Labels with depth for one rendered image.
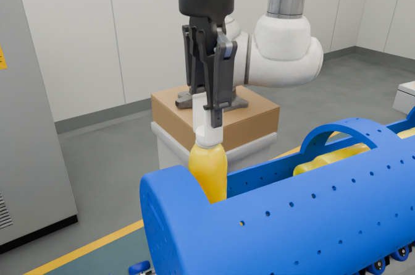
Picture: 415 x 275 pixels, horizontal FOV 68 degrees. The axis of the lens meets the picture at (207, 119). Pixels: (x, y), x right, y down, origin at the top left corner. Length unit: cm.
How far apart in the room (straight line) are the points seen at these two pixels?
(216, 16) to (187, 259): 31
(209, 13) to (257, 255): 32
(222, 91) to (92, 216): 194
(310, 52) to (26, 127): 142
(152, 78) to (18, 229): 196
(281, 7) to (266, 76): 19
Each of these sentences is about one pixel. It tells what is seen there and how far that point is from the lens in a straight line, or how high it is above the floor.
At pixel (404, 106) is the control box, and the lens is 140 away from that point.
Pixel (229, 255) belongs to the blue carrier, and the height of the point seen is 119.
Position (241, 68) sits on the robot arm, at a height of 125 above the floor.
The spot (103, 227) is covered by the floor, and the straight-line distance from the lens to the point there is 220.
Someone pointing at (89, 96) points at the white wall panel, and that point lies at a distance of 323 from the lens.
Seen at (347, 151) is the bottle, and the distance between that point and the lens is 69.
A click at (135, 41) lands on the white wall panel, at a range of 323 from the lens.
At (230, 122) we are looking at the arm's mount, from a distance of 93.
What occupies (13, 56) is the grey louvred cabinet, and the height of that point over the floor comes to 112.
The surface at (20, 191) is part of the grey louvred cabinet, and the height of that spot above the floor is 40.
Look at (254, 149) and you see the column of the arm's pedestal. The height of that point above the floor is 97.
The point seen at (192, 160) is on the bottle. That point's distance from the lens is 52.
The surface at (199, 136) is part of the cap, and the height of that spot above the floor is 128.
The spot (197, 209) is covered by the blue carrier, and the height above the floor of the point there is 123.
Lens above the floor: 154
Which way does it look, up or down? 28 degrees down
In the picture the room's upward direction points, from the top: straight up
